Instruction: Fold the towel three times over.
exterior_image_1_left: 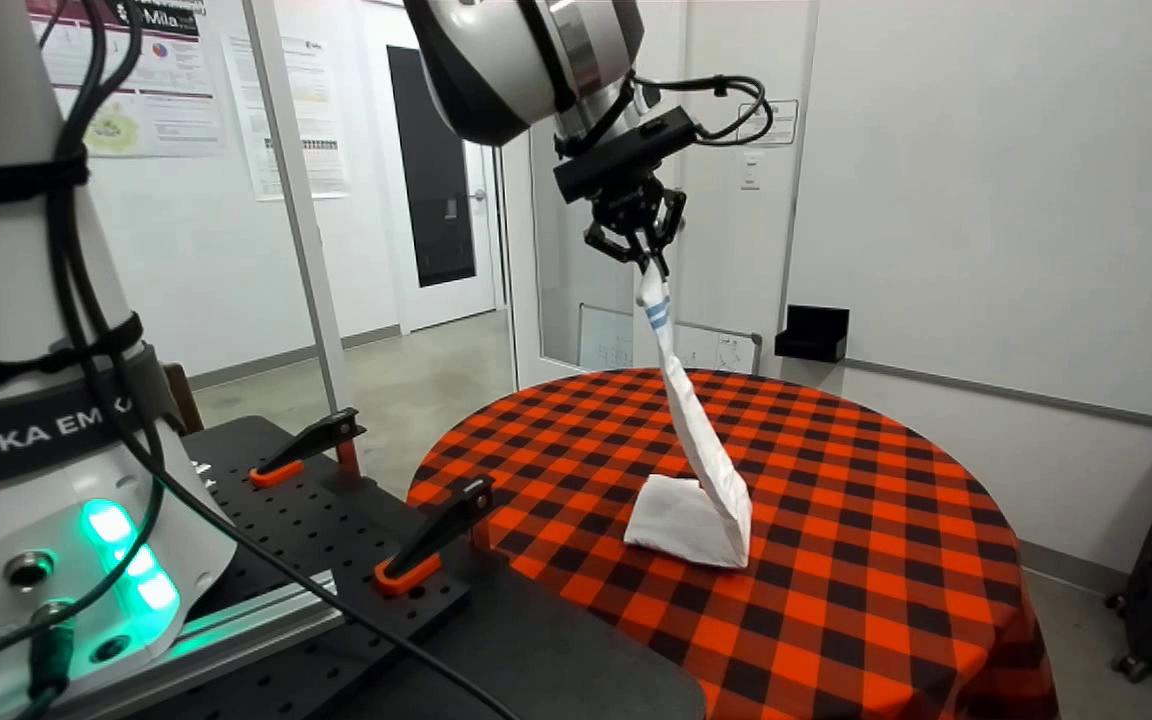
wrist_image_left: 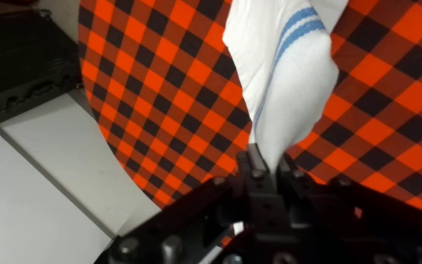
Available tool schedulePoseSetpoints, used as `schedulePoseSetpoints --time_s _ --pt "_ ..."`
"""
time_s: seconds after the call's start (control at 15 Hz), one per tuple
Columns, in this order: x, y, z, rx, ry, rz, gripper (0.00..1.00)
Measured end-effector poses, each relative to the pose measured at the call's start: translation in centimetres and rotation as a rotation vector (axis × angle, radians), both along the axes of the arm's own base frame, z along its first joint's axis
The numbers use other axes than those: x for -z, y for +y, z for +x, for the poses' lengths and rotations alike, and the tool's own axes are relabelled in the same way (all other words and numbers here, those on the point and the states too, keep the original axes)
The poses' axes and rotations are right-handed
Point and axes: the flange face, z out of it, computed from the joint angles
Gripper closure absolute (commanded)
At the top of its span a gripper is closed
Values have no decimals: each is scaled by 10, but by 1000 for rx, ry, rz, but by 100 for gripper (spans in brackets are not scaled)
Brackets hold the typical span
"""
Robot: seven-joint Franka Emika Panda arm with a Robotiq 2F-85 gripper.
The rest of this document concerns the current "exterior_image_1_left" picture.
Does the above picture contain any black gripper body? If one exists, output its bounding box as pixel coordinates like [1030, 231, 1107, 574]
[588, 162, 681, 231]

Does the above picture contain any white towel with blue stripes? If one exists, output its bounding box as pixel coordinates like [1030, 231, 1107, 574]
[621, 257, 757, 572]

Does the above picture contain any white door with glass pane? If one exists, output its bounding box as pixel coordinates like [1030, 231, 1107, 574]
[515, 103, 693, 393]

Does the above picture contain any small leaning whiteboard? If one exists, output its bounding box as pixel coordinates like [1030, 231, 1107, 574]
[670, 321, 764, 381]

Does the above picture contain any white door with dark window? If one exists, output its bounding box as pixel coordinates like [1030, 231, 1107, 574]
[359, 0, 498, 334]

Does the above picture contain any red black plaid tablecloth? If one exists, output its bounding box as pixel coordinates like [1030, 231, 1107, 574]
[405, 362, 1065, 720]

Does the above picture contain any black clamp with orange tips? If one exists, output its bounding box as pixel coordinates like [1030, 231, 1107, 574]
[243, 406, 370, 490]
[370, 473, 498, 600]

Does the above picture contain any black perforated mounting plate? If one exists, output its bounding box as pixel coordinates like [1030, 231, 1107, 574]
[133, 412, 706, 720]

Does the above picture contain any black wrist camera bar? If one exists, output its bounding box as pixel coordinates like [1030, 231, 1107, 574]
[548, 103, 705, 206]

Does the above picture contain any white printed wall sign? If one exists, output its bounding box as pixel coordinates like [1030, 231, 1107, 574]
[730, 94, 805, 151]

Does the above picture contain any grey metal frame post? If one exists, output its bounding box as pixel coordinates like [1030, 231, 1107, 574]
[243, 0, 350, 416]

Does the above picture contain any white paper wall poster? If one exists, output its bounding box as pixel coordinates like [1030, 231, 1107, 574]
[222, 36, 350, 198]

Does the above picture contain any large wall whiteboard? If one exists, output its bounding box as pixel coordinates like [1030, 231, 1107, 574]
[787, 0, 1152, 429]

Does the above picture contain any colourful wall poster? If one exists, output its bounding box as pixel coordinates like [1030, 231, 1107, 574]
[27, 0, 226, 159]

